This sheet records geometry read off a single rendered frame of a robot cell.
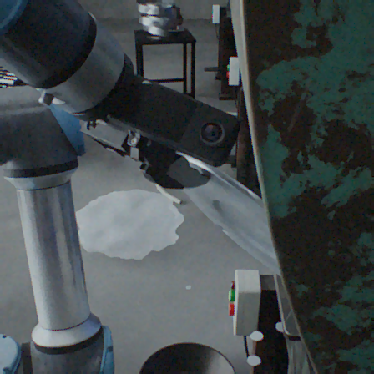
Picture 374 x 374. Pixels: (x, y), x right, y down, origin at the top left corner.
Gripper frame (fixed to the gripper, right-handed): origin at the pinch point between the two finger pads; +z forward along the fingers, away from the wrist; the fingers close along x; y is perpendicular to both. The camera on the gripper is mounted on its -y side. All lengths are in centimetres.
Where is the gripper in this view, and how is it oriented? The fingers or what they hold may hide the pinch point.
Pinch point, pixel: (209, 174)
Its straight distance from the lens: 58.0
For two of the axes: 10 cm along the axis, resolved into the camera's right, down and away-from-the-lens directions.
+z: 4.6, 3.6, 8.1
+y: -7.6, -3.1, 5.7
